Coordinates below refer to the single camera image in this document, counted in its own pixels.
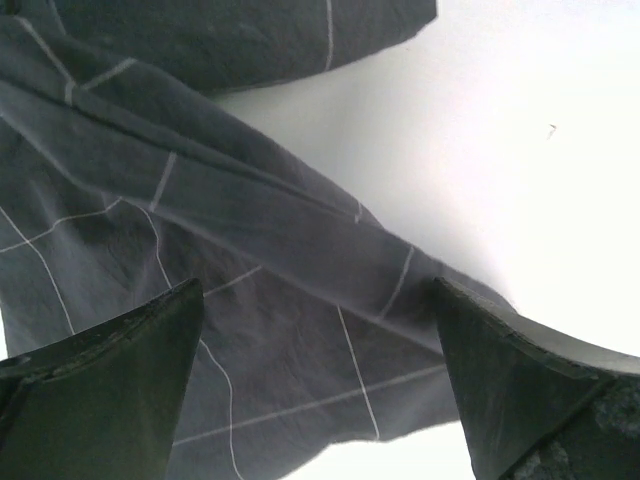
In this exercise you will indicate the dark grey checked cloth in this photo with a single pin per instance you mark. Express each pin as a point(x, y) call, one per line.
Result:
point(120, 178)

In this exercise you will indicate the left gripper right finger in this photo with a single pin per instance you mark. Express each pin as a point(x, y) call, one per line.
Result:
point(536, 403)

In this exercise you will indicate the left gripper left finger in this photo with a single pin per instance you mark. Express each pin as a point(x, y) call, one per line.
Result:
point(103, 403)

